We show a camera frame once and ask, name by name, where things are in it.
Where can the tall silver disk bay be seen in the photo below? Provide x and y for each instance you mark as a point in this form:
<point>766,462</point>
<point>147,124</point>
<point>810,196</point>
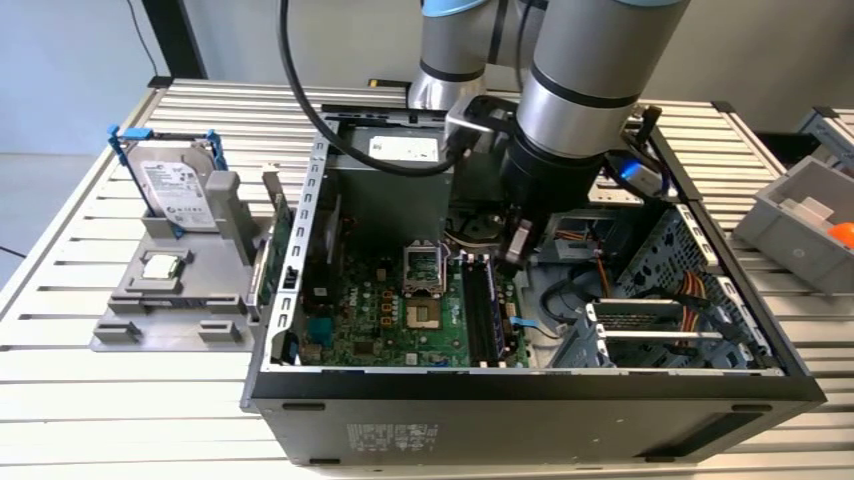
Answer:
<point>549,246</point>

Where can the black post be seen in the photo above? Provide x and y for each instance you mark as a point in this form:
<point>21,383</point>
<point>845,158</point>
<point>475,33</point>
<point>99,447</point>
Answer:
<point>176,45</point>

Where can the grey open storage bin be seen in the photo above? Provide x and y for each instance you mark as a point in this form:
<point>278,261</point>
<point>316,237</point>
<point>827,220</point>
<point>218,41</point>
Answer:
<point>787,250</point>

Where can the round black speaker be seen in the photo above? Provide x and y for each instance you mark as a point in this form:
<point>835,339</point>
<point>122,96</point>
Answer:
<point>477,227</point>

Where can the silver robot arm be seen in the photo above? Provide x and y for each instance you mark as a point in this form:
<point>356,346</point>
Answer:
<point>587,75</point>

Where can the small black yellow connector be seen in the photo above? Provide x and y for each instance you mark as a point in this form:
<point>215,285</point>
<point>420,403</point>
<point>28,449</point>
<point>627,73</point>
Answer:
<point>383,83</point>

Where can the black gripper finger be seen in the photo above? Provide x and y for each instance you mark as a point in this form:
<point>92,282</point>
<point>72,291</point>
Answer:
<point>518,245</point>

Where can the silver white wrist camera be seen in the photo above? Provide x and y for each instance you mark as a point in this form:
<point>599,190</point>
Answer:
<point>637,175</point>

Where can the black RAM slot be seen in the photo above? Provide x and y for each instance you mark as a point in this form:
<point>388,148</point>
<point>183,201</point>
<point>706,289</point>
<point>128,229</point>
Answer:
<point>487,320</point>
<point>473,310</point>
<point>481,310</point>

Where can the orange ball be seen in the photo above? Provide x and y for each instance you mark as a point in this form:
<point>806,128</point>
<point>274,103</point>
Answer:
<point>842,234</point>

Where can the grey power supply unit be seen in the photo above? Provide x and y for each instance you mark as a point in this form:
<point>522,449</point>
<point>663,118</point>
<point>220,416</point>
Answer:
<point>394,200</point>

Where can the black PC case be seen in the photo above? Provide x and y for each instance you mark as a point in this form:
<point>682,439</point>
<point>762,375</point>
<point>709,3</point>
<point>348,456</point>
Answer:
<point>467,425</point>

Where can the silver CPU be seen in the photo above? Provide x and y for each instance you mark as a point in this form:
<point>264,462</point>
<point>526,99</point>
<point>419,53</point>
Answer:
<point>159,268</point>

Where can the CPU socket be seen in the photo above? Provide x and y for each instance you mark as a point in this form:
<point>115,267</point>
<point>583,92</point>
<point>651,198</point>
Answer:
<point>424,314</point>

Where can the thin metal locking lever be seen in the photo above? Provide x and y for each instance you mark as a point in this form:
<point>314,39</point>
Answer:
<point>446,270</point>

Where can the white block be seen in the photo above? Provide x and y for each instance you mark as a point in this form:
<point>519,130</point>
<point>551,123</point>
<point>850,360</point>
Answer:
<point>810,209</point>

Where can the green motherboard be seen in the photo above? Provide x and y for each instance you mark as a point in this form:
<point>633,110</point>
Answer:
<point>374,325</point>

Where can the green graphics card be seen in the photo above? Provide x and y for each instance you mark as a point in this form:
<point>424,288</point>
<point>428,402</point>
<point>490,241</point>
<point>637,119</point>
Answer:
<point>280,235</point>

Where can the hard disk in blue carrier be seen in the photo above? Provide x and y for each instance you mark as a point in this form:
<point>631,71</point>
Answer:
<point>167,185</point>

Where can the black grey camera box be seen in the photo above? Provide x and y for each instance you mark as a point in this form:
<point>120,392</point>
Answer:
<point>463,122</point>

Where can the grey parts rack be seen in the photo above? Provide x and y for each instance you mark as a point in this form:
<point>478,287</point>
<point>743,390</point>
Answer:
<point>207,265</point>

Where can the low grey disk bay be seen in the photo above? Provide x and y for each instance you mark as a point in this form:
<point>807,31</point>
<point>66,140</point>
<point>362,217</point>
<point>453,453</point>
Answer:
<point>661,334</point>

